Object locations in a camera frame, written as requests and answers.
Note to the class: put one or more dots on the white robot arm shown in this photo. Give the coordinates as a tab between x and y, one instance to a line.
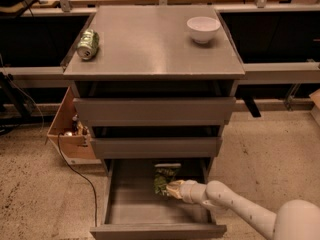
295	220

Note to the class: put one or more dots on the green jalapeno chip bag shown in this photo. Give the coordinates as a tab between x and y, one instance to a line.
164	174

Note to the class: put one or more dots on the white ceramic bowl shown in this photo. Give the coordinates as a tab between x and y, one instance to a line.
202	29

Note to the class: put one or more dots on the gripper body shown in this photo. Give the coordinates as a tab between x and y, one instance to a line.
187	190

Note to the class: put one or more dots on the grey top drawer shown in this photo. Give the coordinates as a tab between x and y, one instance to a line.
154	112

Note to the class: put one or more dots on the green soda can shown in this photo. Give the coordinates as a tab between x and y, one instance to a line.
88	45

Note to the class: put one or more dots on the grey middle drawer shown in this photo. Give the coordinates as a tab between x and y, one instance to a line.
132	148

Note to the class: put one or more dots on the wooden box on floor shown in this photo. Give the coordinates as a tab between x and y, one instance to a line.
68	136

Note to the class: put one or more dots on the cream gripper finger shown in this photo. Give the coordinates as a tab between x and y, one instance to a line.
173	189

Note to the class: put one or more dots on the grey drawer cabinet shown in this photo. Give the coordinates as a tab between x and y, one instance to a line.
151	91

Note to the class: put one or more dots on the grey open bottom drawer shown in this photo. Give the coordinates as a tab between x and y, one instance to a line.
134	211

